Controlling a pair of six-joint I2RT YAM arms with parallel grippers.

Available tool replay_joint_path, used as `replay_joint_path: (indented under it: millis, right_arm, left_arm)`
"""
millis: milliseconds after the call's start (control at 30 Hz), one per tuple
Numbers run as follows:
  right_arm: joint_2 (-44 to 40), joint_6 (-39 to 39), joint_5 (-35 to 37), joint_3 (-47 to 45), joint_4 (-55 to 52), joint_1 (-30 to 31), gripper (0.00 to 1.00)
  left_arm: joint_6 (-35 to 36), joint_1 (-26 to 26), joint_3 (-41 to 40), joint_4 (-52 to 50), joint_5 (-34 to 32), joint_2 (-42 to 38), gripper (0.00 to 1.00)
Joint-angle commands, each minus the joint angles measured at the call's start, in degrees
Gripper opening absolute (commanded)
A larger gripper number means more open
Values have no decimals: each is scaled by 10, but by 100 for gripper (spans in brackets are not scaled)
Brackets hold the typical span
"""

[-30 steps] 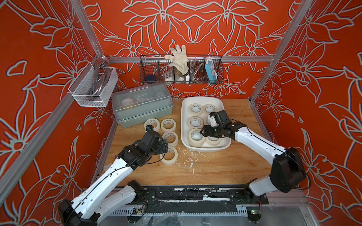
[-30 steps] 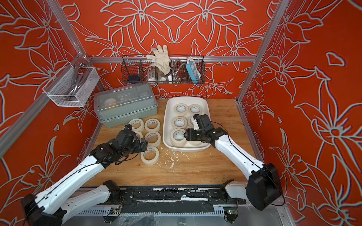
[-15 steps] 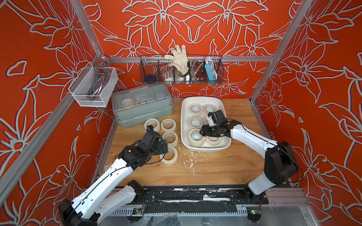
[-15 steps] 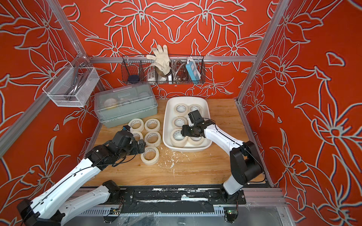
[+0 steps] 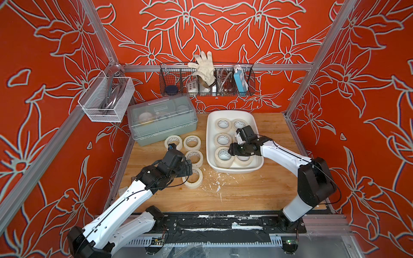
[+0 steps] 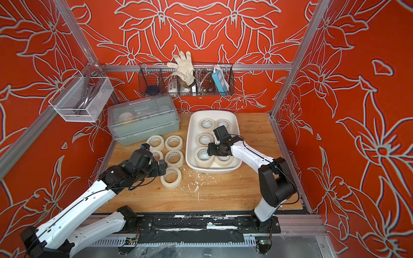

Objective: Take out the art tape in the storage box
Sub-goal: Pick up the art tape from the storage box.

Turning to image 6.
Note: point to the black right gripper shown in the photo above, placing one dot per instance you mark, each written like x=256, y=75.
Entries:
x=229, y=148

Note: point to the beige tape roll four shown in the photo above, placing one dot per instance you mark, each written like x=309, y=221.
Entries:
x=204, y=139

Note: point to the beige tape roll ten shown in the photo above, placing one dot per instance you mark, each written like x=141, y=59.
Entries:
x=223, y=161

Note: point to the beige tape roll two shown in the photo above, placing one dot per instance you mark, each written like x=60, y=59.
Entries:
x=157, y=154

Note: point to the beige tape roll three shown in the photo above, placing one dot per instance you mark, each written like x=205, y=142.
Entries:
x=202, y=158

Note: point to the beige tape roll one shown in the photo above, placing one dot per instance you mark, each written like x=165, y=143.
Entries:
x=174, y=142

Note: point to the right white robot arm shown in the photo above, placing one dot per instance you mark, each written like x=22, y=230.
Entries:
x=275, y=182

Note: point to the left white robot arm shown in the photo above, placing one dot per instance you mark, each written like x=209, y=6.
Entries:
x=62, y=236

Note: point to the beige tape roll six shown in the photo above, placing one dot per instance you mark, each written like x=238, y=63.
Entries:
x=225, y=123

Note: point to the beige tape roll seven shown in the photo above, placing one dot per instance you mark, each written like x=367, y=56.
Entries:
x=156, y=142

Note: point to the beige tape roll five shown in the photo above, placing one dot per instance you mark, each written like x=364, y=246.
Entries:
x=206, y=125

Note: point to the beige tape roll eight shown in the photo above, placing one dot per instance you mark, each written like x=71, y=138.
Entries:
x=174, y=158

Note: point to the grey lidded storage box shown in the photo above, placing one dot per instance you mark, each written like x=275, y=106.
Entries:
x=138, y=120

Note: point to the blue box in basket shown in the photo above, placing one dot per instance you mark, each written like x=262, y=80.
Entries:
x=220, y=80

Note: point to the white plastic tray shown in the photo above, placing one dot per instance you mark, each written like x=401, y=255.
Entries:
x=194, y=131

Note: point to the white power strip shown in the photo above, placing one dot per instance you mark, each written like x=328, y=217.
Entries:
x=172, y=87

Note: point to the dark blue round lid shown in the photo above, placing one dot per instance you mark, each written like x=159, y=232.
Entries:
x=152, y=90

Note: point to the white work glove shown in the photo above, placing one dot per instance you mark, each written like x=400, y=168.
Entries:
x=183, y=67

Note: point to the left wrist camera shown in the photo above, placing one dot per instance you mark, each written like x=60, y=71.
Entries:
x=142, y=157

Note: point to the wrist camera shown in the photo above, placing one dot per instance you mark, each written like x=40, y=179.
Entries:
x=142, y=157
x=221, y=133

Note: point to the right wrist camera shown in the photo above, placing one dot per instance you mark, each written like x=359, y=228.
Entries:
x=221, y=133

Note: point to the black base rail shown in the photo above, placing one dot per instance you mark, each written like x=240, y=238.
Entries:
x=200, y=227

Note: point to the black wire basket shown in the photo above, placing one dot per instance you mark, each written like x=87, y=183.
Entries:
x=200, y=79

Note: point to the white wire basket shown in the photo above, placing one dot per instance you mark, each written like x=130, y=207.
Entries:
x=82, y=98

